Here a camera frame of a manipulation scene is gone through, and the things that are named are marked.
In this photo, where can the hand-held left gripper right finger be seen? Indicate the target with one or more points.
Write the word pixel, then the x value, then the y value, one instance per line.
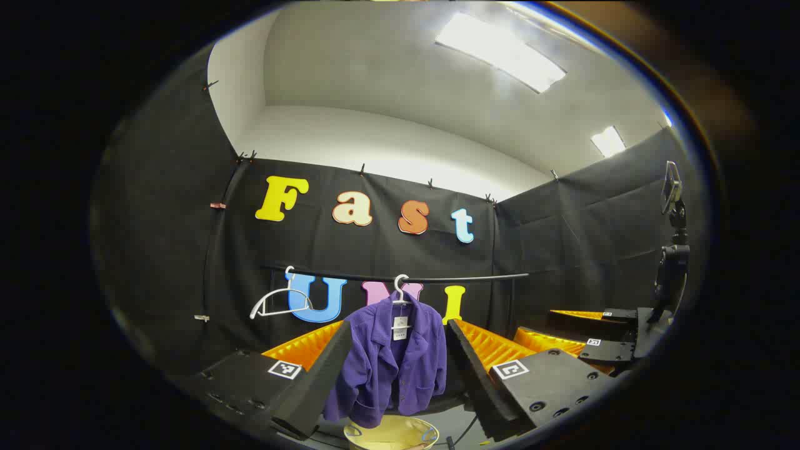
pixel 478 381

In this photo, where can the small ceiling light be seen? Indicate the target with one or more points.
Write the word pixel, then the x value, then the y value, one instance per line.
pixel 608 142

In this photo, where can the white plastic hanger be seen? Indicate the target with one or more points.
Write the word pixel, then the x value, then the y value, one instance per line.
pixel 400 298
pixel 291 282

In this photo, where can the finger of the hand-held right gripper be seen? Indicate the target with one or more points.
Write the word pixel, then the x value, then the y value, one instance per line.
pixel 594 328
pixel 609 352

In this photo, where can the purple ribbed jacket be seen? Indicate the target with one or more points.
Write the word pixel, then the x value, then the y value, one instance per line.
pixel 369 350

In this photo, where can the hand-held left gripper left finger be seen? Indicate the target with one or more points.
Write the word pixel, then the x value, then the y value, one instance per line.
pixel 319 381

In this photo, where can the large rectangular ceiling light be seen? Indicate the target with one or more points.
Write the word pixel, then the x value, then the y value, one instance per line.
pixel 500 53

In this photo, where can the cream laundry hamper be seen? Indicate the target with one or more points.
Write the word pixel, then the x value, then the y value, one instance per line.
pixel 390 432

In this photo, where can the black clothes rail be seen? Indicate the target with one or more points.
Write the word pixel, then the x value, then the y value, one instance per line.
pixel 462 279

